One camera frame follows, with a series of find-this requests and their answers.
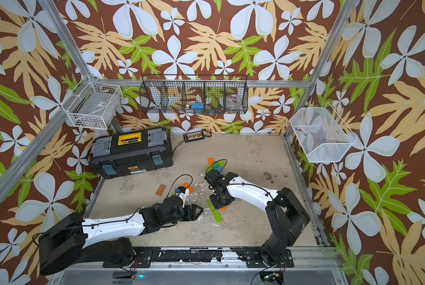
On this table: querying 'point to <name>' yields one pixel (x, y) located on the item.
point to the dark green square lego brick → (215, 165)
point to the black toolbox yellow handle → (130, 152)
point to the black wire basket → (194, 94)
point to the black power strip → (193, 136)
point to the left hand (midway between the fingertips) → (200, 208)
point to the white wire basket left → (92, 105)
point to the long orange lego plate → (211, 160)
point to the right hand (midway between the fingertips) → (217, 203)
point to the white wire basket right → (323, 135)
